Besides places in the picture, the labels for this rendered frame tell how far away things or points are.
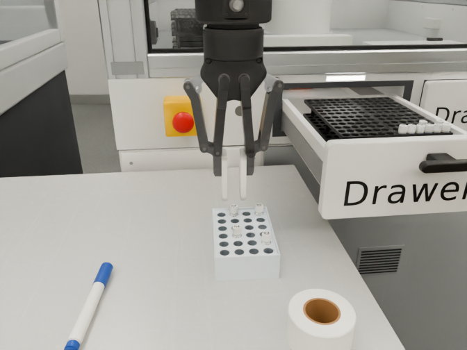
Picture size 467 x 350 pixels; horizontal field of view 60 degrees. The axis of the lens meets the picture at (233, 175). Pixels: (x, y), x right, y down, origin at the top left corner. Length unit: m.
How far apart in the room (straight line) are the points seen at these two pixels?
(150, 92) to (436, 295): 0.93
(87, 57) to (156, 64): 3.54
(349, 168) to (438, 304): 0.82
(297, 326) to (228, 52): 0.31
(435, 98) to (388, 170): 0.41
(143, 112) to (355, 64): 0.43
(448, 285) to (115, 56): 1.02
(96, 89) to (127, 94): 3.55
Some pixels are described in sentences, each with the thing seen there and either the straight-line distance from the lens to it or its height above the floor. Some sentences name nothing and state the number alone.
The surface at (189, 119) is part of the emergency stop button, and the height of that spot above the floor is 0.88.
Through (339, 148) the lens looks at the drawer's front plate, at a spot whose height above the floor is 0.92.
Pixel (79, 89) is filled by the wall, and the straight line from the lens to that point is 4.43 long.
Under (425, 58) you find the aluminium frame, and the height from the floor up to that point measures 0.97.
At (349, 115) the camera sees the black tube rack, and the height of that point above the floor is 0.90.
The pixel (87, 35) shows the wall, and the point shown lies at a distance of 4.29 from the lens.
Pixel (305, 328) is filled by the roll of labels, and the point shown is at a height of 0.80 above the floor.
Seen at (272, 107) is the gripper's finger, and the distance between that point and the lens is 0.54.
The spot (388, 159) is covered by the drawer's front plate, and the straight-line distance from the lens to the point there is 0.56.
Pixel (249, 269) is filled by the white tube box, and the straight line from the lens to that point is 0.53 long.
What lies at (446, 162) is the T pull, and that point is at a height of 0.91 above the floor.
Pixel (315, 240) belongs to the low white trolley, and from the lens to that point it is 0.63.
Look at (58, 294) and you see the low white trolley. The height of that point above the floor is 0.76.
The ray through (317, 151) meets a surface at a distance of 0.63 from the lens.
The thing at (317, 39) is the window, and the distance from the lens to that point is 0.85.
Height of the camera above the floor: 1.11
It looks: 25 degrees down
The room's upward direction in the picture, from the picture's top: straight up
